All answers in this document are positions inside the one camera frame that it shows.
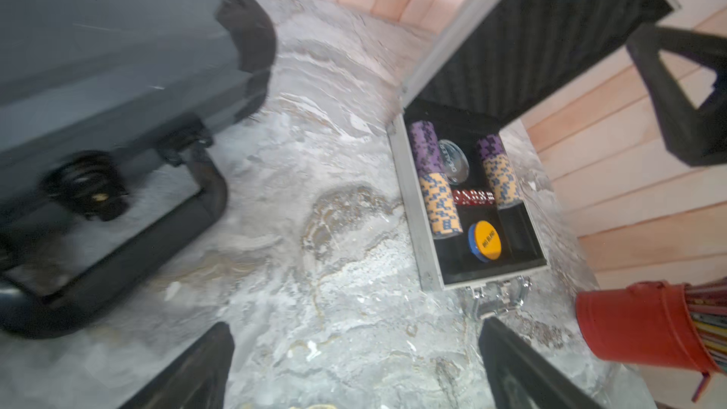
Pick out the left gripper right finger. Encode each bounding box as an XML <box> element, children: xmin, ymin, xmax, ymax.
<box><xmin>478</xmin><ymin>317</ymin><xmax>599</xmax><ymax>409</ymax></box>

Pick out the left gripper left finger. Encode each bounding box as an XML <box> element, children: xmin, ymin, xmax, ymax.
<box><xmin>121</xmin><ymin>322</ymin><xmax>235</xmax><ymax>409</ymax></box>

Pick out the bundle of pencils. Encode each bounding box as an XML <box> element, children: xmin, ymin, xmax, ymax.
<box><xmin>685</xmin><ymin>278</ymin><xmax>726</xmax><ymax>374</ymax></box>

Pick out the dark grey poker case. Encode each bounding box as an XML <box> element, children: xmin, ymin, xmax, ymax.
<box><xmin>1</xmin><ymin>0</ymin><xmax>278</xmax><ymax>339</ymax></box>

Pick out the right poker chip stack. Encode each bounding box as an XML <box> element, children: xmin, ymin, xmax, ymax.
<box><xmin>477</xmin><ymin>134</ymin><xmax>524</xmax><ymax>209</ymax></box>

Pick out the red pencil cup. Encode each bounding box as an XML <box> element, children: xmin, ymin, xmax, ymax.
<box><xmin>575</xmin><ymin>281</ymin><xmax>726</xmax><ymax>403</ymax></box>

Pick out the silver aluminium poker case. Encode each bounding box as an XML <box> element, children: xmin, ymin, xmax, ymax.
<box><xmin>387</xmin><ymin>0</ymin><xmax>679</xmax><ymax>319</ymax></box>

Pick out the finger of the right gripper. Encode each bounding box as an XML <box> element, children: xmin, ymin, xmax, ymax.
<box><xmin>626</xmin><ymin>24</ymin><xmax>726</xmax><ymax>168</ymax></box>

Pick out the poker chip stack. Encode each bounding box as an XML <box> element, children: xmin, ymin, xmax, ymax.
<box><xmin>408</xmin><ymin>120</ymin><xmax>463</xmax><ymax>240</ymax></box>
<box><xmin>477</xmin><ymin>134</ymin><xmax>524</xmax><ymax>209</ymax></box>

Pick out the clear round dealer button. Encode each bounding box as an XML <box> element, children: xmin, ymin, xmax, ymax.
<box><xmin>438</xmin><ymin>139</ymin><xmax>470</xmax><ymax>186</ymax></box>

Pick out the left poker chip stack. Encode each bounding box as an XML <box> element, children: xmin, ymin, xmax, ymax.
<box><xmin>408</xmin><ymin>120</ymin><xmax>463</xmax><ymax>240</ymax></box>

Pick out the red dice row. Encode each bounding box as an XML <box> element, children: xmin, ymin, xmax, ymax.
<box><xmin>452</xmin><ymin>189</ymin><xmax>496</xmax><ymax>206</ymax></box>

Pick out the yellow blue dealer button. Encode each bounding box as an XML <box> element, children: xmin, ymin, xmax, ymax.
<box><xmin>468</xmin><ymin>221</ymin><xmax>503</xmax><ymax>262</ymax></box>

